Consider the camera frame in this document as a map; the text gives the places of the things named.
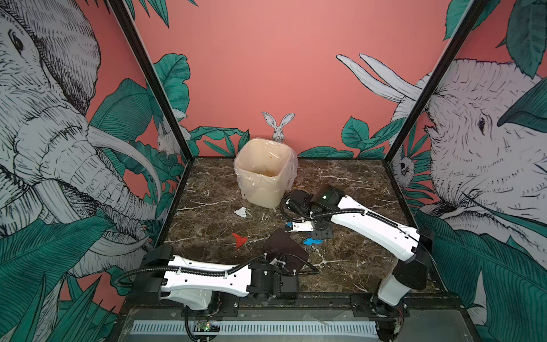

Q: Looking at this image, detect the blue paper scrap back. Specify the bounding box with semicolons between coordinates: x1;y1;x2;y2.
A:
303;238;323;246

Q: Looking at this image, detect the dark brown dustpan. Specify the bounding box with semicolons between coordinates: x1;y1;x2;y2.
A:
262;228;309;272

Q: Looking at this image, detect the red paper scrap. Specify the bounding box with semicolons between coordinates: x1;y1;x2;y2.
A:
232;233;248;249

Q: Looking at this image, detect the white paper scrap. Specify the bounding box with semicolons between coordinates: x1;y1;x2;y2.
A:
234;207;247;218

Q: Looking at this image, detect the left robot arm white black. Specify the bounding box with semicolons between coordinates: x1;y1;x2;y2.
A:
113;245;320;312

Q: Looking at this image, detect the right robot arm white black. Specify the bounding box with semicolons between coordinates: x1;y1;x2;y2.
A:
279;185;434;307

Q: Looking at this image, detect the white perforated vent strip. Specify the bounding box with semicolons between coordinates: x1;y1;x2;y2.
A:
130;320;377;338

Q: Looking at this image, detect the cream plastic trash bin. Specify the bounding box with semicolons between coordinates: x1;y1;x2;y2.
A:
234;137;298;209

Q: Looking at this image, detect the clear plastic bin liner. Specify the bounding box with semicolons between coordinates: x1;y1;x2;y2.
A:
234;137;300;202

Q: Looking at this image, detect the small green circuit board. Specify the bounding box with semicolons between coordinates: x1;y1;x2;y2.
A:
194;321;220;333

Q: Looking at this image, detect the black front mounting rail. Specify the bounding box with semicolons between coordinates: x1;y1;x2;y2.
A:
108;292;458;341

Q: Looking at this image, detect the black right frame post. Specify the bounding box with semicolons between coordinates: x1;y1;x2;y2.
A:
383;0;489;167

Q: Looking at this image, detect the black frame post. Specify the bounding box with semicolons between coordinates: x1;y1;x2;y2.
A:
108;0;195;163
383;0;489;167

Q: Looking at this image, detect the black left frame post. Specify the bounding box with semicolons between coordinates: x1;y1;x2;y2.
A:
108;0;195;163

